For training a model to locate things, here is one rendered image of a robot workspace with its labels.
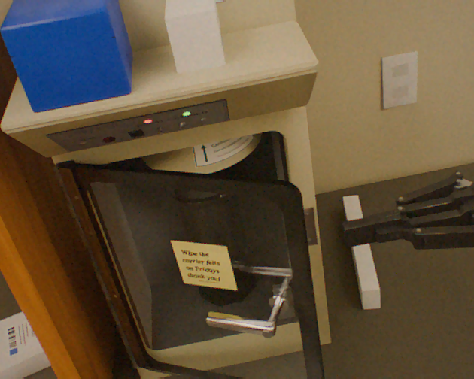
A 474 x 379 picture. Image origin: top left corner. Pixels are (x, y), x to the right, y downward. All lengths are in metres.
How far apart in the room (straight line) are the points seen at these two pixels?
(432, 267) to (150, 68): 0.71
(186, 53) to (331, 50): 0.64
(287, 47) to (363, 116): 0.69
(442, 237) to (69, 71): 0.45
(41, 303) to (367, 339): 0.53
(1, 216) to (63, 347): 0.23
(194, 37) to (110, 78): 0.09
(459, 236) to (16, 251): 0.51
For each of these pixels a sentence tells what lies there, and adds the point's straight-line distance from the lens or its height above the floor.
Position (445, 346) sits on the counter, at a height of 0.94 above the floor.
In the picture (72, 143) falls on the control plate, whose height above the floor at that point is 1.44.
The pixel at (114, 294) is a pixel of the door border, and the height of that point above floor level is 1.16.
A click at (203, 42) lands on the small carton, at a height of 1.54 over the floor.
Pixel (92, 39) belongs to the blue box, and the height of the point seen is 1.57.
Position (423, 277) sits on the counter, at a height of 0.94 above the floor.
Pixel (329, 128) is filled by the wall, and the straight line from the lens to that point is 1.34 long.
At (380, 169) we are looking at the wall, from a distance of 1.43.
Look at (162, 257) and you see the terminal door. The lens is 0.83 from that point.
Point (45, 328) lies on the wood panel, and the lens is 0.88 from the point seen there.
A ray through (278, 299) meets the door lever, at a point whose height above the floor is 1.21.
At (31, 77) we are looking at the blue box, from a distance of 0.64.
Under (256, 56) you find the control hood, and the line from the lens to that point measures 0.66.
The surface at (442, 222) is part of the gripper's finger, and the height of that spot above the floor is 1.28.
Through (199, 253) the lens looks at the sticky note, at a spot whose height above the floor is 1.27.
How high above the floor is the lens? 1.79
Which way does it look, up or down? 36 degrees down
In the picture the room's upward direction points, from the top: 11 degrees counter-clockwise
